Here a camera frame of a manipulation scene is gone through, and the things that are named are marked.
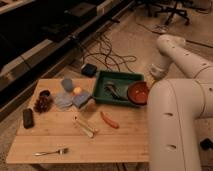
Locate wooden table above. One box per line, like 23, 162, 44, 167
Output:
5, 77, 151, 171

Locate cream stick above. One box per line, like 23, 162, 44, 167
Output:
76, 121, 94, 138
75, 116, 98, 133

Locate silver fork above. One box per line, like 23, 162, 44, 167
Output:
34, 148, 69, 156

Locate black power box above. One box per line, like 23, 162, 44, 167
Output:
81, 63, 97, 77

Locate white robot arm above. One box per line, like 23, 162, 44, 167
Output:
147, 34, 213, 171

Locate cream stick left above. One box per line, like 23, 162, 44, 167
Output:
76, 121, 94, 138

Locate dark small cup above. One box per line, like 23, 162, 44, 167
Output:
39, 90, 51, 97

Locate green plastic tray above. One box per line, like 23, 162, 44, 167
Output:
92, 70, 144, 108

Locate blue-grey cup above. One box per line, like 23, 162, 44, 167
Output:
61, 78, 73, 92

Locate blue sponge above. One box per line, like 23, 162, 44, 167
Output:
72, 92, 91, 108

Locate black rectangular block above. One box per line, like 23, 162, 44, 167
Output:
23, 108, 34, 129

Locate red-brown bowl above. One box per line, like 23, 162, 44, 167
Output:
127, 81, 149, 105

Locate office chair base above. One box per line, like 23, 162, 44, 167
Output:
135, 0, 190, 26

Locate black object on floor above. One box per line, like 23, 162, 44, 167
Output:
200, 138, 213, 150

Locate black floor cables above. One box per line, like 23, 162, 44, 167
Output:
68, 31, 138, 73

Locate dark tool in tray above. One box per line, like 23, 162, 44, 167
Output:
104, 82, 126, 101

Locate yellow ball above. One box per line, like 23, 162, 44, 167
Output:
73, 87, 82, 95

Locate cream stick right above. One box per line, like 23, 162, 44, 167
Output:
75, 116, 98, 133

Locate bunch of dark grapes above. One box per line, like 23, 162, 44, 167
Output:
34, 96, 52, 113

